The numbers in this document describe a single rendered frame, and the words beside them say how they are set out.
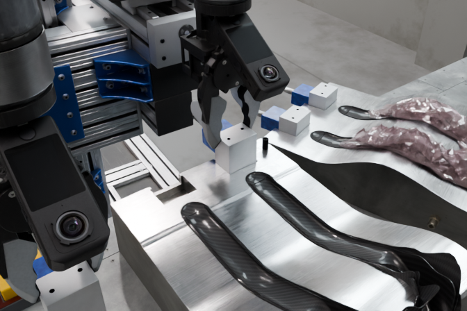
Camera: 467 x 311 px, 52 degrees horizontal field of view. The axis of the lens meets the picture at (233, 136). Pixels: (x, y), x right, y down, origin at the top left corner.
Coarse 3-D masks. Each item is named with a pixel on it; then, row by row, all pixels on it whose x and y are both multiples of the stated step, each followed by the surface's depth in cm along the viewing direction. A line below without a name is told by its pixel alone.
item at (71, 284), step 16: (48, 272) 47; (64, 272) 46; (80, 272) 46; (48, 288) 44; (64, 288) 44; (80, 288) 44; (96, 288) 45; (48, 304) 43; (64, 304) 44; (80, 304) 45; (96, 304) 46
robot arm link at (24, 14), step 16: (0, 0) 29; (16, 0) 30; (32, 0) 32; (0, 16) 30; (16, 16) 31; (32, 16) 32; (0, 32) 30; (16, 32) 31; (32, 32) 32; (0, 48) 31
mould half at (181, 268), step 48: (144, 192) 65; (192, 192) 65; (240, 192) 65; (144, 240) 58; (192, 240) 59; (240, 240) 59; (288, 240) 59; (384, 240) 55; (432, 240) 52; (192, 288) 53; (240, 288) 53; (336, 288) 48; (384, 288) 47
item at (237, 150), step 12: (228, 132) 68; (240, 132) 68; (252, 132) 68; (228, 144) 66; (240, 144) 67; (252, 144) 69; (216, 156) 70; (228, 156) 67; (240, 156) 68; (252, 156) 70; (228, 168) 68; (240, 168) 70
